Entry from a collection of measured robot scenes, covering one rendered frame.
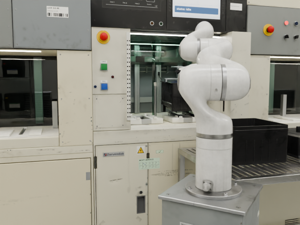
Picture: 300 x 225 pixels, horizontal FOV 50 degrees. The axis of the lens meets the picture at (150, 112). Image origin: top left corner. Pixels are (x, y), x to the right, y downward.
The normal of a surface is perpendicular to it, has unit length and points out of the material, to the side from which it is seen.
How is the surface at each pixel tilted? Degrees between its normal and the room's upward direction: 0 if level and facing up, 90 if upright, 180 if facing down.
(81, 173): 90
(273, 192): 90
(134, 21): 90
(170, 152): 90
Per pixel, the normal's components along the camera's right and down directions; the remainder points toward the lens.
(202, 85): -0.05, 0.20
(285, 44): 0.28, 0.10
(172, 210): -0.48, 0.08
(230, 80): -0.07, -0.04
